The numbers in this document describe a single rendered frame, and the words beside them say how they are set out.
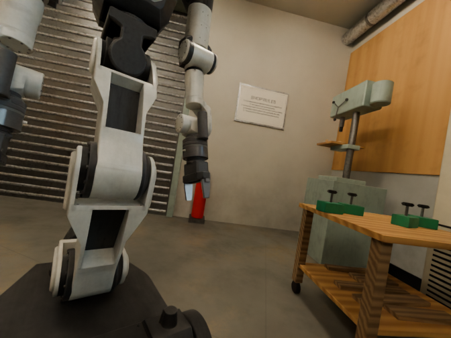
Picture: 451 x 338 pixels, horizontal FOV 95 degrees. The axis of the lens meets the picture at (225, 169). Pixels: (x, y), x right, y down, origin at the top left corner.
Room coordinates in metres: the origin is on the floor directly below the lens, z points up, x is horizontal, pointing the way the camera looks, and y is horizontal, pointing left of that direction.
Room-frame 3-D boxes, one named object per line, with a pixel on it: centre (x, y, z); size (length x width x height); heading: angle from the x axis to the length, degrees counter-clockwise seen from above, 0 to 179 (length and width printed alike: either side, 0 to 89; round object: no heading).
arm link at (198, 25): (0.78, 0.18, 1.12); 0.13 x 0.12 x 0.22; 130
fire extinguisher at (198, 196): (2.40, 0.24, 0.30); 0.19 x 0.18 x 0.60; 8
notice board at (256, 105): (2.56, -0.32, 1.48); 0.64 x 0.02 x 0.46; 98
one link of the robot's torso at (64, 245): (0.69, 0.39, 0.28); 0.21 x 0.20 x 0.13; 38
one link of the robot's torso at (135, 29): (0.70, 0.41, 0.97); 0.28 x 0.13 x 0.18; 38
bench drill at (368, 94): (1.90, -1.11, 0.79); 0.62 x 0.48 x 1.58; 6
